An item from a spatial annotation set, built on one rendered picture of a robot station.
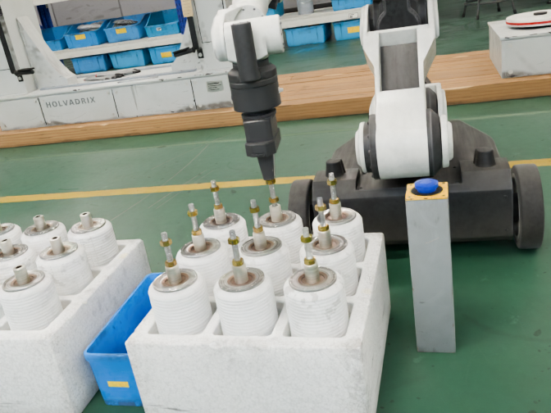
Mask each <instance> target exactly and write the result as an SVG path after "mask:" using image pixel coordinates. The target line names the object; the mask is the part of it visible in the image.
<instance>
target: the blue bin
mask: <svg viewBox="0 0 551 413"><path fill-rule="evenodd" d="M161 274H163V273H151V274H148V275H146V276H145V277H144V279H143V280H142V281H141V282H140V284H139V285H138V286H137V288H136V289H135V290H134V291H133V292H132V293H131V294H130V295H129V297H128V298H127V299H126V300H125V302H124V303H123V304H122V305H121V307H120V308H119V309H118V310H117V312H116V313H115V314H114V315H113V317H112V318H111V319H110V320H109V321H108V322H107V323H106V325H105V326H104V327H103V328H102V330H101V331H100V332H99V333H98V335H97V336H96V337H95V338H94V340H93V341H92V342H91V343H90V344H89V345H88V346H87V347H86V349H85V350H84V358H85V360H86V361H88V362H89V364H90V366H91V369H92V371H93V374H94V377H95V379H96V381H97V383H98V386H99V389H100V391H101V394H102V397H103V399H104V401H105V403H106V404H107V405H112V406H143V403H142V400H141V396H140V394H139V389H138V386H137V383H136V380H135V377H134V372H133V370H132V366H131V364H130V359H129V356H128V352H127V350H126V347H125V342H126V341H127V339H128V338H129V337H130V335H131V334H133V333H134V331H135V329H136V328H137V327H138V326H139V324H140V323H141V322H142V320H143V319H144V317H145V316H146V315H147V314H148V313H149V312H150V310H151V309H152V304H151V302H150V298H149V295H148V290H149V287H150V285H151V283H152V282H153V281H154V280H155V278H156V277H158V276H159V275H161Z"/></svg>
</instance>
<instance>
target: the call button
mask: <svg viewBox="0 0 551 413"><path fill-rule="evenodd" d="M438 187H439V182H438V180H436V179H430V178H427V179H419V180H418V181H416V182H415V189H417V191H418V192H419V193H433V192H434V191H436V189H437V188H438Z"/></svg>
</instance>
